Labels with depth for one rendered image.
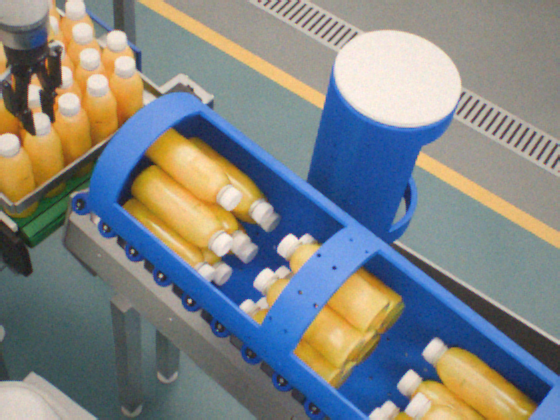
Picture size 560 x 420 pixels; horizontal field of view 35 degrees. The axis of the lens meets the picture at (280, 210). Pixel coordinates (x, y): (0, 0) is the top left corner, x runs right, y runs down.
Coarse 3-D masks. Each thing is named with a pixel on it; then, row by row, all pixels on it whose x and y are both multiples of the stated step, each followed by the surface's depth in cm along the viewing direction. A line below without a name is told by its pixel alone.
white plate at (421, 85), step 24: (360, 48) 196; (384, 48) 197; (408, 48) 198; (432, 48) 199; (336, 72) 191; (360, 72) 192; (384, 72) 193; (408, 72) 194; (432, 72) 195; (456, 72) 195; (360, 96) 188; (384, 96) 189; (408, 96) 190; (432, 96) 191; (456, 96) 191; (384, 120) 185; (408, 120) 186; (432, 120) 187
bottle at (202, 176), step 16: (160, 144) 156; (176, 144) 156; (192, 144) 158; (160, 160) 157; (176, 160) 155; (192, 160) 155; (208, 160) 155; (176, 176) 156; (192, 176) 154; (208, 176) 153; (224, 176) 155; (192, 192) 155; (208, 192) 154; (224, 192) 154
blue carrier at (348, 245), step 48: (192, 96) 163; (144, 144) 151; (240, 144) 155; (96, 192) 156; (288, 192) 166; (144, 240) 153; (336, 240) 143; (192, 288) 151; (240, 288) 168; (288, 288) 140; (336, 288) 139; (432, 288) 143; (240, 336) 149; (288, 336) 141; (384, 336) 163; (432, 336) 159; (480, 336) 152; (384, 384) 160; (528, 384) 150
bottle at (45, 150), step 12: (48, 132) 168; (24, 144) 171; (36, 144) 168; (48, 144) 169; (60, 144) 172; (36, 156) 170; (48, 156) 171; (60, 156) 174; (36, 168) 173; (48, 168) 173; (60, 168) 176; (36, 180) 177; (60, 192) 181
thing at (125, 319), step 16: (112, 304) 201; (128, 304) 200; (112, 320) 208; (128, 320) 204; (128, 336) 210; (128, 352) 216; (128, 368) 223; (128, 384) 231; (128, 400) 241; (128, 416) 250
